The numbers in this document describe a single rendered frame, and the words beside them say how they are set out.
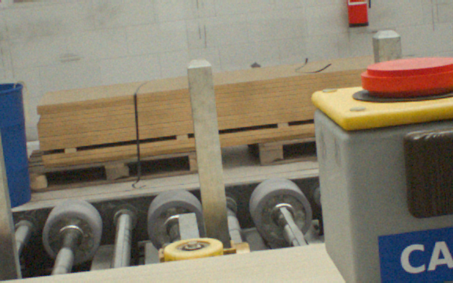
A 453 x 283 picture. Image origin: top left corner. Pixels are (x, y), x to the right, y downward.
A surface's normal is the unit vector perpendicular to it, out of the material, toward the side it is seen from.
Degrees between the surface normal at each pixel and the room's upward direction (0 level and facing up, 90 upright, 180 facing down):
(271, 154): 90
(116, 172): 90
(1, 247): 90
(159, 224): 90
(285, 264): 0
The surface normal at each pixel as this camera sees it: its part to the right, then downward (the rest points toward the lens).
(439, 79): 0.29, 0.14
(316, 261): -0.11, -0.98
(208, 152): 0.07, 0.17
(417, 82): -0.14, 0.18
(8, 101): 0.81, 0.07
